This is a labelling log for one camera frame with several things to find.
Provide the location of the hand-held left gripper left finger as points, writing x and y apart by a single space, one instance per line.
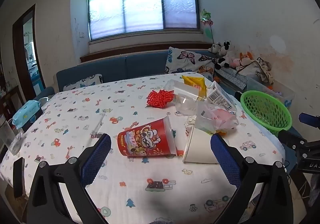
96 161

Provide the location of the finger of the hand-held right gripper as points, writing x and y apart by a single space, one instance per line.
291 138
310 119

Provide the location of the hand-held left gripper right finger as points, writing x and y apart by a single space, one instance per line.
225 161

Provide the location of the green plastic basket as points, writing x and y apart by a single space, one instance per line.
265 111

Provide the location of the clear plastic bag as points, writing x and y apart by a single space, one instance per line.
220 118

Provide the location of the white barcode packet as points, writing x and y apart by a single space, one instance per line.
217 95

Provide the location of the yellow snack packet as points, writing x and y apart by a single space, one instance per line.
193 81

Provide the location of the white paper cup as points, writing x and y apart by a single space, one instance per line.
200 146

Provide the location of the clear storage box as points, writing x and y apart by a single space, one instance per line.
282 91

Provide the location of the red printed cup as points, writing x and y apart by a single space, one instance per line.
142 138

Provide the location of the printed blanket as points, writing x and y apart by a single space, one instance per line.
75 113

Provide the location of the clear plastic cup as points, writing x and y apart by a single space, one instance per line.
183 88
186 106

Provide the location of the printed beige cloth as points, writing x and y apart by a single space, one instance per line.
255 70

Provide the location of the black phone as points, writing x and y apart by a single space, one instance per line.
18 179

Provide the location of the small butterfly print pillow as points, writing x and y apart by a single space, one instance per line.
85 81

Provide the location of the grey striped mat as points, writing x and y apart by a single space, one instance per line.
232 78

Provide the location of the blue wet wipes pack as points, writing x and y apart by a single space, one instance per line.
26 112

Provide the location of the glass pitcher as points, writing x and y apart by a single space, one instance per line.
11 138

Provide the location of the orange fox plush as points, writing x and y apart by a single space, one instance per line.
246 57

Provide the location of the pink plush toy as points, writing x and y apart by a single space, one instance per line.
235 63

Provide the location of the black white plush cow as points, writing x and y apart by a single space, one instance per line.
226 56

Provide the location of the dark wooden cabinet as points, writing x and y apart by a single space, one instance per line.
7 100

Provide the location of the large butterfly print pillow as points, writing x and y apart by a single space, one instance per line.
187 60

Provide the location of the grey white plush toy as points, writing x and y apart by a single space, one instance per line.
215 48

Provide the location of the wooden window ledge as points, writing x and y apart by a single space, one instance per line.
125 51

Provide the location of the colourful pinwheel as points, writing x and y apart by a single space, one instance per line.
206 20

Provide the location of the window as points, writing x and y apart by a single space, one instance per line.
142 6

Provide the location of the brown door frame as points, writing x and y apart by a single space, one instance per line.
17 38

